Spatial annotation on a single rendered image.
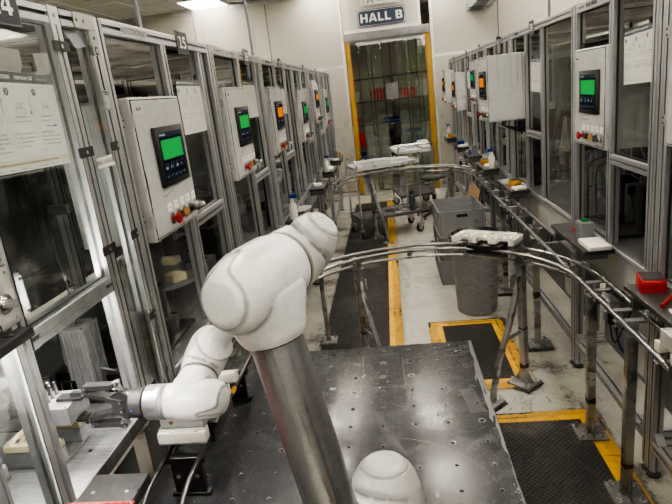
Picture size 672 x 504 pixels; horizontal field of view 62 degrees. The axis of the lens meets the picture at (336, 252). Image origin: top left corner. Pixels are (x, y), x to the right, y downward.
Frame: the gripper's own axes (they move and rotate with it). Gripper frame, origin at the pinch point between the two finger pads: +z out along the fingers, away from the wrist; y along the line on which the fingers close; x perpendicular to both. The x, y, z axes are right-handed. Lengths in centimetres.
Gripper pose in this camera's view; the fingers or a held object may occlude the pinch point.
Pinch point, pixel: (73, 406)
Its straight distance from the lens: 165.3
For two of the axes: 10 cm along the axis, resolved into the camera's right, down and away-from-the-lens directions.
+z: -9.9, 0.8, 1.1
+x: -0.9, 2.9, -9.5
